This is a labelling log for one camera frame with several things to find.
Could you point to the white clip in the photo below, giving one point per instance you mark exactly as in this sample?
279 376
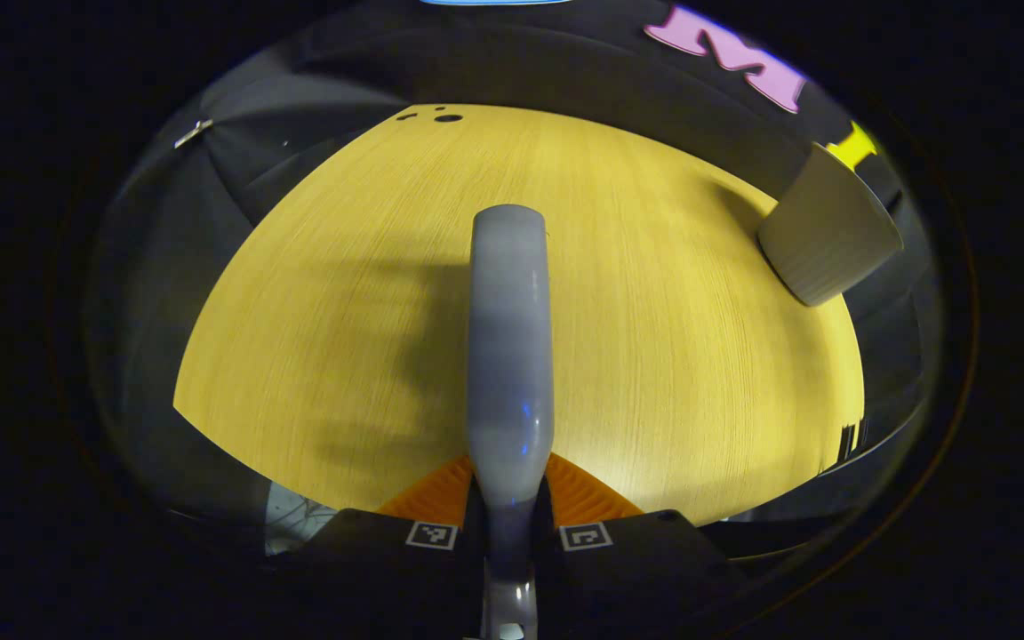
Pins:
193 133

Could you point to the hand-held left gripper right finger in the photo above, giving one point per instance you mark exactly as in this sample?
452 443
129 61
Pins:
636 569

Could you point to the white ribbed garbage bin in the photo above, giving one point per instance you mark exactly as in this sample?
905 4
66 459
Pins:
828 231

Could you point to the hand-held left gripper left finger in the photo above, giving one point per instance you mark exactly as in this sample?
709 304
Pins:
388 578

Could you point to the wooden desktop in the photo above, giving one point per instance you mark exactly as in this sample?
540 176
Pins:
316 356

